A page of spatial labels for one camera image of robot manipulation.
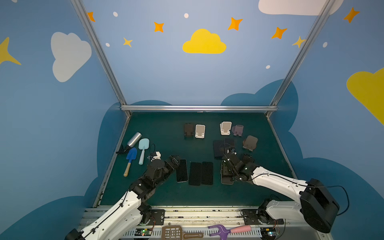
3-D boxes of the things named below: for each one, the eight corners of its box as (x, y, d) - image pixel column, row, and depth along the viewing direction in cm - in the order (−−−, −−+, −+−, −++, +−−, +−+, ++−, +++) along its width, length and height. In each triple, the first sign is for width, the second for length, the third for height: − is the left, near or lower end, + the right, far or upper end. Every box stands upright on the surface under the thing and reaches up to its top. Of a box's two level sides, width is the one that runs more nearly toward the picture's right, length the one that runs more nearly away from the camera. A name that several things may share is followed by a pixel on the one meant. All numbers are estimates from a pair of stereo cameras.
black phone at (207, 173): (201, 184, 88) (201, 183, 86) (200, 163, 97) (200, 161, 95) (214, 184, 88) (214, 183, 86) (212, 163, 97) (213, 161, 95)
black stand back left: (184, 139, 109) (183, 132, 101) (184, 130, 114) (184, 122, 107) (193, 139, 109) (193, 132, 101) (193, 130, 114) (193, 122, 107)
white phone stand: (221, 135, 109) (222, 128, 103) (220, 128, 113) (221, 121, 107) (230, 135, 109) (232, 128, 103) (229, 128, 113) (231, 121, 107)
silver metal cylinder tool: (117, 153, 99) (115, 150, 97) (138, 133, 110) (137, 130, 108) (122, 156, 98) (120, 154, 95) (143, 136, 109) (142, 133, 106)
